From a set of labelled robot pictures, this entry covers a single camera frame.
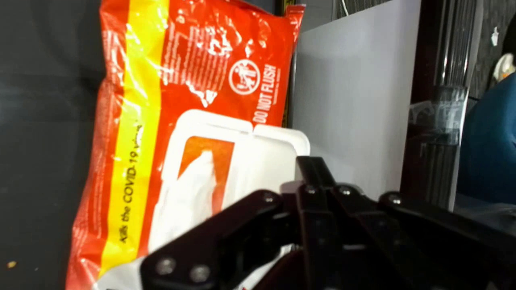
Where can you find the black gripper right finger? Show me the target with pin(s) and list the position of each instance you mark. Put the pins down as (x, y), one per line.
(351, 242)

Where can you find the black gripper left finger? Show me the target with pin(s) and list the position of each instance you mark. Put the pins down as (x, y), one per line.
(222, 250)

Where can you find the orange wipes packet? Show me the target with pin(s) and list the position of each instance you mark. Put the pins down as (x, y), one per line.
(190, 118)

